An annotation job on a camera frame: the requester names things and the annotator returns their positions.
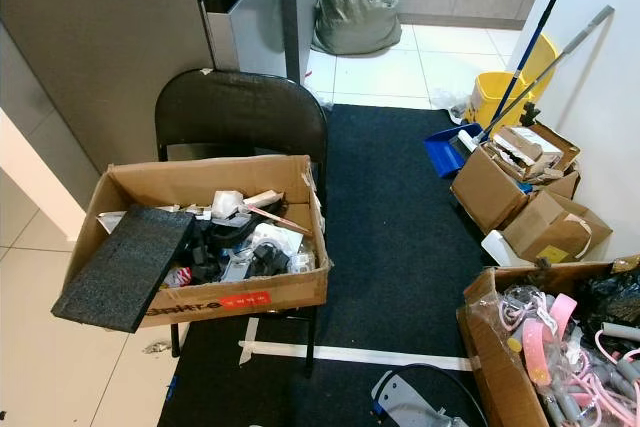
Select black foam pad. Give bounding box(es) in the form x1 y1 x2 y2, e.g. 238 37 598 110
49 204 197 335

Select white tape strip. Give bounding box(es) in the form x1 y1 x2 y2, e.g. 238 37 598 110
239 339 474 374

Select brown cardboard box red label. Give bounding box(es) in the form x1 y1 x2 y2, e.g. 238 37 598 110
64 154 332 329

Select grey-green rubbish bag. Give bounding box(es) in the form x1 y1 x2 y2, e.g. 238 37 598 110
311 0 402 57

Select grey mop handle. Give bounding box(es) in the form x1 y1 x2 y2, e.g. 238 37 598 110
489 4 616 139

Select open cardboard box with packaging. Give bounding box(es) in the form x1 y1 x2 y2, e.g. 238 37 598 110
449 121 582 236

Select large cardboard box pink parts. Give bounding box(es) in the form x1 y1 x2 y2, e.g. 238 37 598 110
456 256 640 427

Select black plastic rubbish bag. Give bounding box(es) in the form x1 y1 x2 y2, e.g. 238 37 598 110
584 266 640 334

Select yellow mop bucket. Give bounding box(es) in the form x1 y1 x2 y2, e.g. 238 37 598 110
464 33 559 134

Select grey refrigerator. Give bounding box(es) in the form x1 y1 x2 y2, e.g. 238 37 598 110
189 0 307 84

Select pink plastic part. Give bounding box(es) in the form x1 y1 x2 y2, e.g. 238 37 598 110
519 291 580 389

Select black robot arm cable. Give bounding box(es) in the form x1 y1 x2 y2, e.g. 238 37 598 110
379 361 492 427

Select blue broom handle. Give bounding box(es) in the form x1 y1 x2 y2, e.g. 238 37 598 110
479 0 559 144

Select small closed cardboard box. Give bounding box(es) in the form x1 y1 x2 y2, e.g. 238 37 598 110
502 189 614 265

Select black folding chair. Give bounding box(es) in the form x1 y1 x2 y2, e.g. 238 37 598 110
154 68 330 379

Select dark blue carpet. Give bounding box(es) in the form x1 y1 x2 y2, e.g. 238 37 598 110
159 104 512 427

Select blue dustpan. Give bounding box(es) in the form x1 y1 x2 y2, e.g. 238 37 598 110
422 123 487 181

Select white plastic tray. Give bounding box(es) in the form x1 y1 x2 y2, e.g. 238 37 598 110
481 229 527 269

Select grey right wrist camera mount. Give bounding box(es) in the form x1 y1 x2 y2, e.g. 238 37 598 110
369 371 443 427

